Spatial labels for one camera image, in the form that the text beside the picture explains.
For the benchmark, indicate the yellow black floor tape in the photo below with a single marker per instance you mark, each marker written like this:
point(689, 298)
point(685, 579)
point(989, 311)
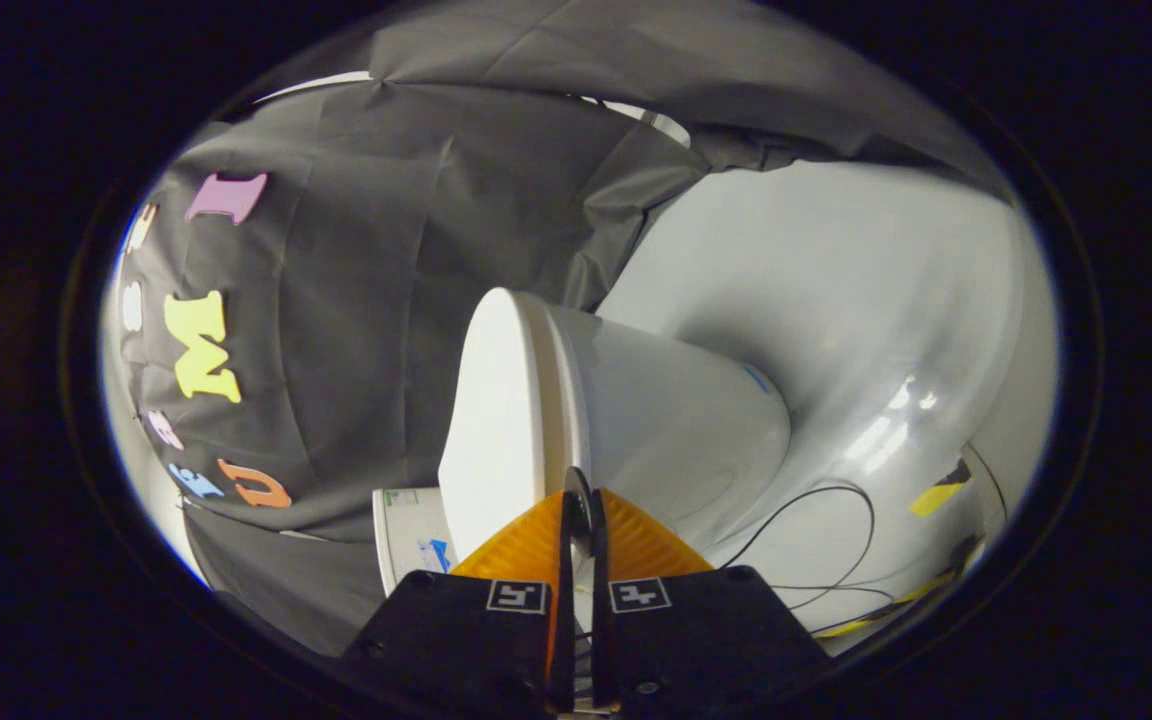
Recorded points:
point(941, 490)

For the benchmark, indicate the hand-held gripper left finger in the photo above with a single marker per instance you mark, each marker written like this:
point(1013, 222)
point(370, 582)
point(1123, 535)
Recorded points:
point(566, 600)

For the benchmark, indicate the yellow floor tape strip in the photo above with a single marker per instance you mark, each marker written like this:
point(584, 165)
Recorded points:
point(886, 605)

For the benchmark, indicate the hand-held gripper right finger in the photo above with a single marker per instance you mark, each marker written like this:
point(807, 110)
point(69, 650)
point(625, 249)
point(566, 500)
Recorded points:
point(600, 600)

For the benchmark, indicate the white toilet tank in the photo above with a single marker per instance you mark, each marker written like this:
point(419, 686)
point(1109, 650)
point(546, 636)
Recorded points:
point(411, 535)

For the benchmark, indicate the black backdrop cloth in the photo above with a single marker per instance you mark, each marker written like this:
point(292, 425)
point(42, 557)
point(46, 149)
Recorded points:
point(386, 300)

